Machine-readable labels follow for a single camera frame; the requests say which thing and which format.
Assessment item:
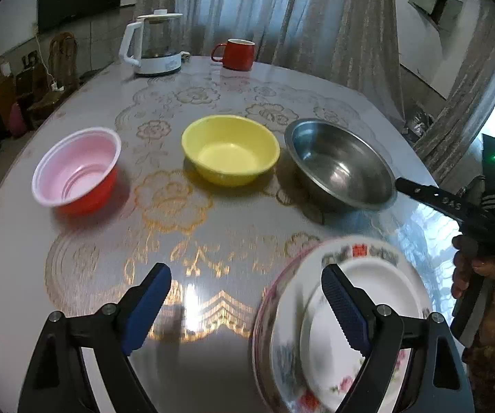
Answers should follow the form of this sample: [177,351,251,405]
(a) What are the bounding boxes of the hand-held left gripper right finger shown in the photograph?
[320,264,475,413]

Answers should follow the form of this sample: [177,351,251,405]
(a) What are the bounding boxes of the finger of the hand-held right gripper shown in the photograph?
[395,177,481,225]

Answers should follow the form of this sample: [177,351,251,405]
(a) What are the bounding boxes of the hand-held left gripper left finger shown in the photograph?
[18,262,173,413]

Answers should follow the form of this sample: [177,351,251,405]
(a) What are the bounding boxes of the white oval floral dish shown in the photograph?
[299,262,425,410]

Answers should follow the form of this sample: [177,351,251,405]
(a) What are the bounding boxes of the white plate red print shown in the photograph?
[269,240,433,413]

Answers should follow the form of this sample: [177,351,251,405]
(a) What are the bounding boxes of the large floral plate pink rim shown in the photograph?
[251,236,434,413]

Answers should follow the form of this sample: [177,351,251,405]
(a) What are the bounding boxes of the stainless steel bowl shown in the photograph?
[284,119,398,212]

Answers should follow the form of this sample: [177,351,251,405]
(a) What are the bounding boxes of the red plastic bowl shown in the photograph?
[31,127,122,216]

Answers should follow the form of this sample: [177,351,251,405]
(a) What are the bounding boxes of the yellow bowl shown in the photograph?
[181,115,281,187]

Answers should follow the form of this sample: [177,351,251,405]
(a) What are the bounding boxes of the person's right hand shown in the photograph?
[451,235,475,298]

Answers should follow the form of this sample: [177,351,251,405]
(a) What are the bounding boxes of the crumpled plastic bags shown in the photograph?
[402,111,436,139]

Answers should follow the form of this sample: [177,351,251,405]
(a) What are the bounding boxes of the beige side curtain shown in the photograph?
[413,0,495,186]

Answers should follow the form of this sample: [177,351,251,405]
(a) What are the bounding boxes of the pink bag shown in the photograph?
[8,102,28,136]

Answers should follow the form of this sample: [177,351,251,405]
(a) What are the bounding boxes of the beige sheer window curtain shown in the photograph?
[133,0,405,125]

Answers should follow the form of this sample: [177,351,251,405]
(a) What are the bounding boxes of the red mug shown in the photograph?
[211,39,256,72]

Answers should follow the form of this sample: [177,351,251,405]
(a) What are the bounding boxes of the carved wooden chair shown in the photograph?
[28,32,80,125]

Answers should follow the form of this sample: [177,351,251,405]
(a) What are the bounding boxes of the white electric kettle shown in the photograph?
[119,10,184,76]

